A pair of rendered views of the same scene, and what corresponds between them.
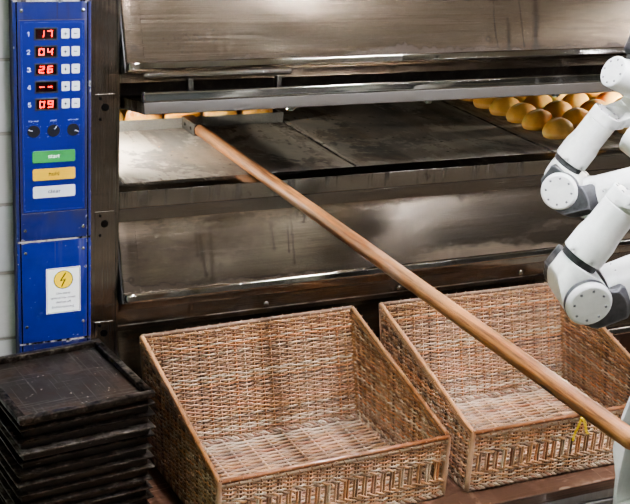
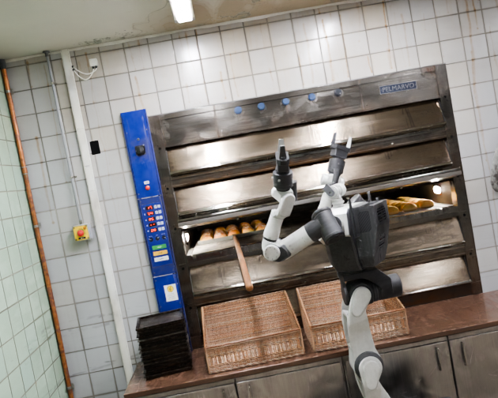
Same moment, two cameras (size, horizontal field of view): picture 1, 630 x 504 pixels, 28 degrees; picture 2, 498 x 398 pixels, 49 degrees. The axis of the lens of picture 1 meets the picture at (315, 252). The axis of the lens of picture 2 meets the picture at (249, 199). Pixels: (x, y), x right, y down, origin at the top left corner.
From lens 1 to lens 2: 1.51 m
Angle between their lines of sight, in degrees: 29
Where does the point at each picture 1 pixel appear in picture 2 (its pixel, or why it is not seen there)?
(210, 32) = (206, 198)
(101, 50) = (170, 210)
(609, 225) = (270, 223)
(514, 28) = not seen: hidden behind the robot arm
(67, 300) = (173, 296)
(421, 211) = (307, 251)
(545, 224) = not seen: hidden behind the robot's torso
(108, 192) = (182, 257)
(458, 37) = (302, 184)
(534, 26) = not seen: hidden behind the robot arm
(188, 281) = (216, 286)
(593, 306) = (272, 253)
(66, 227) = (167, 270)
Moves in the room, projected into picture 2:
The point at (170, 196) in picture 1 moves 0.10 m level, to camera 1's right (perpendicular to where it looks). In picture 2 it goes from (204, 256) to (218, 254)
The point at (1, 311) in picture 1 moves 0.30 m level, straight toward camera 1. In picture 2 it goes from (152, 302) to (136, 316)
